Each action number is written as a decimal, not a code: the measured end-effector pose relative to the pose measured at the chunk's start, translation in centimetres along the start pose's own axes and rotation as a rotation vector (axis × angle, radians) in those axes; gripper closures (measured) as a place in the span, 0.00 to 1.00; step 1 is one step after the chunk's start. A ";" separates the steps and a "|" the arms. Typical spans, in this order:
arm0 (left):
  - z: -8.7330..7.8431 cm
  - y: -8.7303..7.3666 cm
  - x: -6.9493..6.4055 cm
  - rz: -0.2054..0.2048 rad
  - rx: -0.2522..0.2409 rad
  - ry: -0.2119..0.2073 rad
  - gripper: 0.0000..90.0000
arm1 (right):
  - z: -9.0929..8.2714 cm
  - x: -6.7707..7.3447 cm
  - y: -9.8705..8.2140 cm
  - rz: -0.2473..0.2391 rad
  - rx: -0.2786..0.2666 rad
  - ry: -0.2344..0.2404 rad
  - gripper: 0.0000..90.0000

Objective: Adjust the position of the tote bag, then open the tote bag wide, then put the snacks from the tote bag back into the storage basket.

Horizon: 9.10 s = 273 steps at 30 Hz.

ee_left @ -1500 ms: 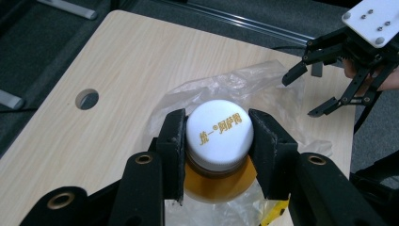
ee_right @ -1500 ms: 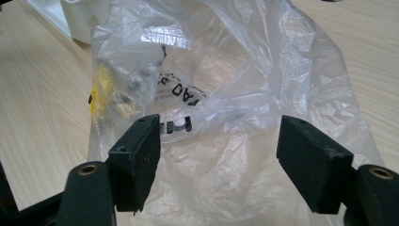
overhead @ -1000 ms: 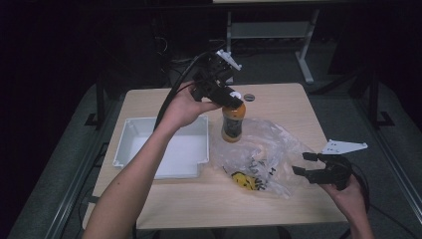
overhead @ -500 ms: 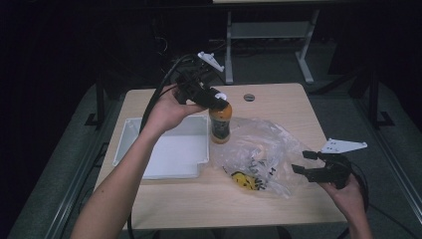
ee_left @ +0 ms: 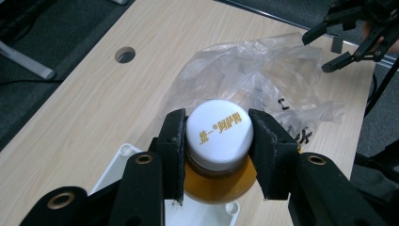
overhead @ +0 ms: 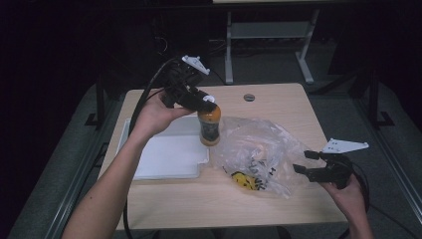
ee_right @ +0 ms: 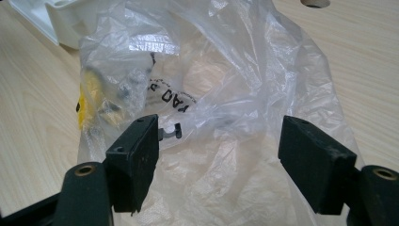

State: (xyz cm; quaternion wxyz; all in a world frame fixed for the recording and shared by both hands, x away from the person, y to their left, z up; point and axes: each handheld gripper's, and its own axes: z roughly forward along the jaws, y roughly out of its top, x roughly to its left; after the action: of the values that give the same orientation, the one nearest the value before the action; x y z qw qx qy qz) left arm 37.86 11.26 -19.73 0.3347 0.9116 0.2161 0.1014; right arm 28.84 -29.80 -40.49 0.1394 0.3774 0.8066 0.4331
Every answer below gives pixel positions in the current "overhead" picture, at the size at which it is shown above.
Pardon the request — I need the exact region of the clear plastic bag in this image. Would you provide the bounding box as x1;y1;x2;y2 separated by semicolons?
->
210;116;327;201

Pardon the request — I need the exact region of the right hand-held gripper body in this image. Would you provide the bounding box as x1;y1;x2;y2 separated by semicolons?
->
307;137;370;191

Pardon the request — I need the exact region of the person's right hand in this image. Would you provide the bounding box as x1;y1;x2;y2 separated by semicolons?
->
319;174;366;217

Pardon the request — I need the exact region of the white plastic tray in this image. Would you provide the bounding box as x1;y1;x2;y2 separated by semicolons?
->
115;114;211;181

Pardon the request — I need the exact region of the black metal stand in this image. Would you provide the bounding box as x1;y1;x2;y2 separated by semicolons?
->
84;74;107;128
366;68;396;128

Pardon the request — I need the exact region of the orange drink bottle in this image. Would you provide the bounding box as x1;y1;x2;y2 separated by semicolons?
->
197;94;222;147

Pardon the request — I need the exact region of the white metal desk frame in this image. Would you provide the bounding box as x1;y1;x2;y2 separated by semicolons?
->
223;9;321;86

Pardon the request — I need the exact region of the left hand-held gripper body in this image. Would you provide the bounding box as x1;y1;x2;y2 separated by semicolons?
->
160;55;211;110

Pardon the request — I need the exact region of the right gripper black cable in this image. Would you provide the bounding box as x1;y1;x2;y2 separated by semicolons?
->
337;162;420;239

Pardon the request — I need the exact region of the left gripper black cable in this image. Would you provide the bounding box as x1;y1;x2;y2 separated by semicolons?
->
122;58;180;239

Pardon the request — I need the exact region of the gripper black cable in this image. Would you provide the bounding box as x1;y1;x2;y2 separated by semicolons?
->
122;58;180;239
337;162;420;239

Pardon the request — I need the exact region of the grey floor rail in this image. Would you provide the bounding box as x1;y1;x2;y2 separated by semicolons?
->
351;96;422;217
43;96;125;239

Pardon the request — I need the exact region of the person's left hand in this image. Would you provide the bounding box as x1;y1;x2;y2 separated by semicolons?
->
130;92;196;140

